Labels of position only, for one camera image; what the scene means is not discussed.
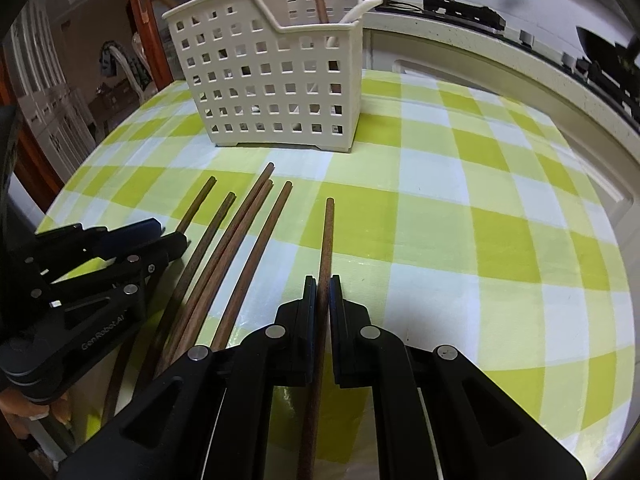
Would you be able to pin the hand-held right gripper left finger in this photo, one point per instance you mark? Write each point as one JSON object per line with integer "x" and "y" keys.
{"x": 300, "y": 330}

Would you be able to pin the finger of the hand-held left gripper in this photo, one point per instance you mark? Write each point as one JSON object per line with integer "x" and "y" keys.
{"x": 150, "y": 260}
{"x": 130, "y": 235}

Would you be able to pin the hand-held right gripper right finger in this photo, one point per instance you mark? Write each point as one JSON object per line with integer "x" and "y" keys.
{"x": 350, "y": 330}

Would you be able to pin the white plastic utensil basket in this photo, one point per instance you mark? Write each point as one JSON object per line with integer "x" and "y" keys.
{"x": 275, "y": 140}

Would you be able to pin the person's left hand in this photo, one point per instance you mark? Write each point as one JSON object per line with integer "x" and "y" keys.
{"x": 20, "y": 406}

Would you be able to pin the white hallway cabinet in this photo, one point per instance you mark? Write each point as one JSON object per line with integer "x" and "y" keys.
{"x": 55, "y": 110}

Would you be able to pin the white ornate chair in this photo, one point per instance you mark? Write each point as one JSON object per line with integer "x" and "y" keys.
{"x": 132, "y": 75}

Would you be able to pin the dark bag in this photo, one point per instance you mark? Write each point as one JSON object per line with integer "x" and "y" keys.
{"x": 110, "y": 60}

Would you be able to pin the black burner grate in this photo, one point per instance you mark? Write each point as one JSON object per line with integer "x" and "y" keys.
{"x": 615, "y": 85}
{"x": 465, "y": 10}

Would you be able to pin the black glass gas cooktop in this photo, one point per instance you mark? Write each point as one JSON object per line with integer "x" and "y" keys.
{"x": 545, "y": 45}

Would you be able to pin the black wok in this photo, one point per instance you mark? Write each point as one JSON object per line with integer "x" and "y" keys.
{"x": 600, "y": 45}

